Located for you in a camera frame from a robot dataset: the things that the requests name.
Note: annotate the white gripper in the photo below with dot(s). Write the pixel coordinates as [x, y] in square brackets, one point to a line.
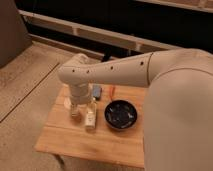
[80, 94]

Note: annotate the white ceramic cup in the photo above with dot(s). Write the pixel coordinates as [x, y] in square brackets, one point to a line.
[72, 108]

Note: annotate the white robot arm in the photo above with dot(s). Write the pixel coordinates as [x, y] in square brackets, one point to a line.
[178, 105]

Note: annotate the black ceramic bowl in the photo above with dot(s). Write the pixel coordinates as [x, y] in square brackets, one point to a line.
[120, 114]

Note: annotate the blue grey rectangular block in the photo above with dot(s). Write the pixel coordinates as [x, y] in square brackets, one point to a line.
[96, 91]

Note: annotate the white plastic bottle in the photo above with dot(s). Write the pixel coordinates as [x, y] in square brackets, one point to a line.
[91, 114]

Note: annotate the orange red pen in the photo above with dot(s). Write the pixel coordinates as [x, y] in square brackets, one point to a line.
[112, 90]

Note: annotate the wooden slatted table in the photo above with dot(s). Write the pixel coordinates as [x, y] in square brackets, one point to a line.
[63, 135]

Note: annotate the grey sofa corner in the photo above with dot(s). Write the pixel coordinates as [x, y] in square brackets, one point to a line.
[14, 37]

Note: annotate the black foot near rail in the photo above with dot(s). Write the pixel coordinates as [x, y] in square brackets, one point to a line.
[106, 56]

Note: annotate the white window rail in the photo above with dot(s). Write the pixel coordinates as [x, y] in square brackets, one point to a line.
[96, 34]

